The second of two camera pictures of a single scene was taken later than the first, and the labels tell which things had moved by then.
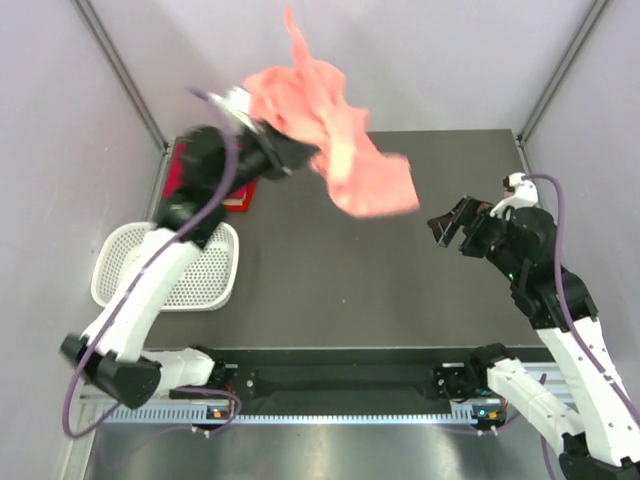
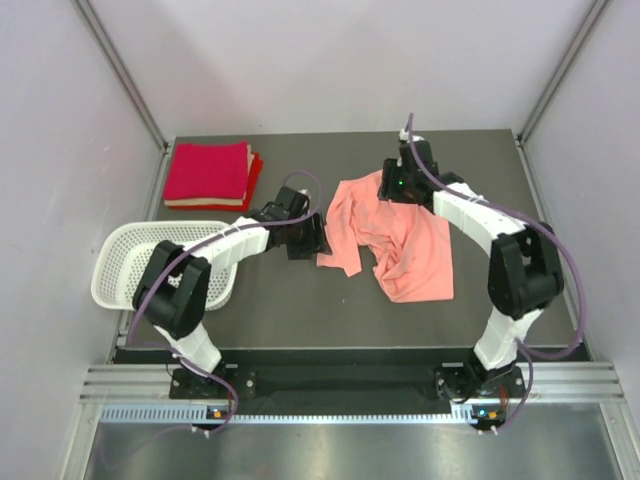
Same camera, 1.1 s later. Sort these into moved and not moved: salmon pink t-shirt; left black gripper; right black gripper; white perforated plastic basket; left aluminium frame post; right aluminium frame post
Moved: left black gripper; salmon pink t-shirt; right black gripper
Not moved: right aluminium frame post; white perforated plastic basket; left aluminium frame post
